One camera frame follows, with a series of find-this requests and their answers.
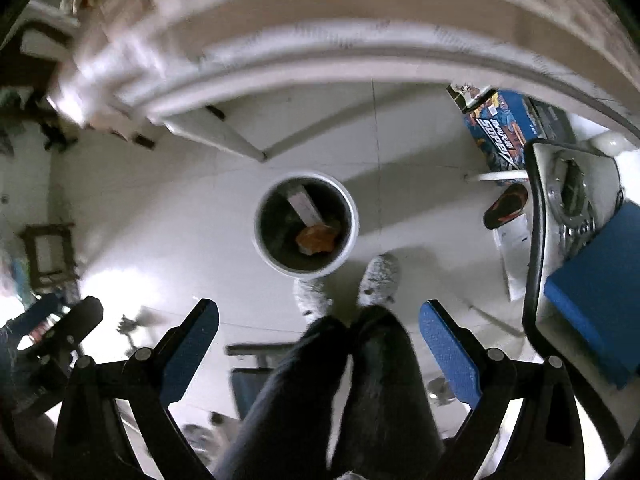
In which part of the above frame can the orange plastic bag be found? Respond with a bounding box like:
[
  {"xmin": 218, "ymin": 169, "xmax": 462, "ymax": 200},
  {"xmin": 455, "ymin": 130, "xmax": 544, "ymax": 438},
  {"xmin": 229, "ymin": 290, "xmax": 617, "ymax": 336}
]
[{"xmin": 295, "ymin": 223, "xmax": 338, "ymax": 256}]

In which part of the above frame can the pink white toothpaste box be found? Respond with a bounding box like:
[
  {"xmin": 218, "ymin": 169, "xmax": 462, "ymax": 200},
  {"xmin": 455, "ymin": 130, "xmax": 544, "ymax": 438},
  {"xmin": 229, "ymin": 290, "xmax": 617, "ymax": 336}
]
[{"xmin": 286, "ymin": 185, "xmax": 323, "ymax": 228}]

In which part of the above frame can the white round trash bin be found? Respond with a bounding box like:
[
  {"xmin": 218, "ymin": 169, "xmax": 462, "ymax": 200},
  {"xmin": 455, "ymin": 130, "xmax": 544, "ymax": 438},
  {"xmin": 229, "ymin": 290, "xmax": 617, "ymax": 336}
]
[{"xmin": 253, "ymin": 170, "xmax": 359, "ymax": 280}]

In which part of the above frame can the small dark wooden stool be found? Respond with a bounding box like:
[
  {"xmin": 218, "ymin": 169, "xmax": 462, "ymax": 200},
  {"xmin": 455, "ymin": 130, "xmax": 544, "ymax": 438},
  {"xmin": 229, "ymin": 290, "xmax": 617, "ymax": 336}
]
[{"xmin": 20, "ymin": 222, "xmax": 78, "ymax": 292}]

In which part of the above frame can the right black trouser leg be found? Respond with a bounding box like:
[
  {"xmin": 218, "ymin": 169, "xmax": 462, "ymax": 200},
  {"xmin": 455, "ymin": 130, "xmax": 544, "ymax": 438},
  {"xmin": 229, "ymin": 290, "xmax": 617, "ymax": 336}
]
[{"xmin": 330, "ymin": 306, "xmax": 445, "ymax": 479}]

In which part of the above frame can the black trouser leg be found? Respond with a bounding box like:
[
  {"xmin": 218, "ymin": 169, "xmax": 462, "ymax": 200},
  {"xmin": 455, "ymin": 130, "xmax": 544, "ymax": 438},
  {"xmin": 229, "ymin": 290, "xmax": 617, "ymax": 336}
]
[
  {"xmin": 330, "ymin": 306, "xmax": 445, "ymax": 479},
  {"xmin": 214, "ymin": 316, "xmax": 348, "ymax": 479}
]

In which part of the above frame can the right grey fuzzy slipper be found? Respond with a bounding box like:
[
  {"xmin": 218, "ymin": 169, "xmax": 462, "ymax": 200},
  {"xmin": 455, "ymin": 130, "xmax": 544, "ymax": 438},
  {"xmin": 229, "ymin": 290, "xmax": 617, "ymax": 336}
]
[{"xmin": 357, "ymin": 254, "xmax": 400, "ymax": 308}]

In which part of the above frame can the grey fuzzy slipper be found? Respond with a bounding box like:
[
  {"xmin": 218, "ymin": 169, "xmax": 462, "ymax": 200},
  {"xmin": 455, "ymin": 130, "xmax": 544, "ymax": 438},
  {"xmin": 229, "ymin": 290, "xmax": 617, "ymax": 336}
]
[
  {"xmin": 357, "ymin": 254, "xmax": 400, "ymax": 308},
  {"xmin": 293, "ymin": 278, "xmax": 334, "ymax": 325}
]

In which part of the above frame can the left black trouser leg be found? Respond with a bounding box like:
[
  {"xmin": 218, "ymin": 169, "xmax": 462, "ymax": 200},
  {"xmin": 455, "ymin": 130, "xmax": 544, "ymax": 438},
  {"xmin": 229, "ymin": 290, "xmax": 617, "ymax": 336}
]
[{"xmin": 214, "ymin": 316, "xmax": 348, "ymax": 479}]

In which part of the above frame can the blue seat chair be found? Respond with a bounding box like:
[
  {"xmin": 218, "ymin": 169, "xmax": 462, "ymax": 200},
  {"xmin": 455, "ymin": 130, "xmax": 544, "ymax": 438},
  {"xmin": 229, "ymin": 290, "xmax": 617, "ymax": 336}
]
[{"xmin": 523, "ymin": 140, "xmax": 639, "ymax": 479}]

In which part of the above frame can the black orange slipper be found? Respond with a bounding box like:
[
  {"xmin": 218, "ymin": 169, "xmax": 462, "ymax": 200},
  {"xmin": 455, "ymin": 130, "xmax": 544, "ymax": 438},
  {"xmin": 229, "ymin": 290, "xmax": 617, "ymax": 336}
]
[{"xmin": 483, "ymin": 183, "xmax": 528, "ymax": 230}]

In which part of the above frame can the left grey fuzzy slipper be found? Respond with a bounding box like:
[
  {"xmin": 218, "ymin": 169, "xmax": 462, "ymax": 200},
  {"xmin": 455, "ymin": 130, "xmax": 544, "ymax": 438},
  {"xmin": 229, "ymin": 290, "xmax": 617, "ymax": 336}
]
[{"xmin": 293, "ymin": 278, "xmax": 334, "ymax": 325}]

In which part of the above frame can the blue printed cardboard box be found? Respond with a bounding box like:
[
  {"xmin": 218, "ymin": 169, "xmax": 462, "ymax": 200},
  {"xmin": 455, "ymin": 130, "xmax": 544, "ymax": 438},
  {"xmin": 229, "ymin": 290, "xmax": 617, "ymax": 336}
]
[{"xmin": 447, "ymin": 84, "xmax": 576, "ymax": 172}]

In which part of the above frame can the checkered tile pattern table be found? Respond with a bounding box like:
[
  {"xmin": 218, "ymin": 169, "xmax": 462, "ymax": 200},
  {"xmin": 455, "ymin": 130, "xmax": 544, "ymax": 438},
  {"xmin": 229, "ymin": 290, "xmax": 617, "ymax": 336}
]
[{"xmin": 50, "ymin": 0, "xmax": 639, "ymax": 133}]

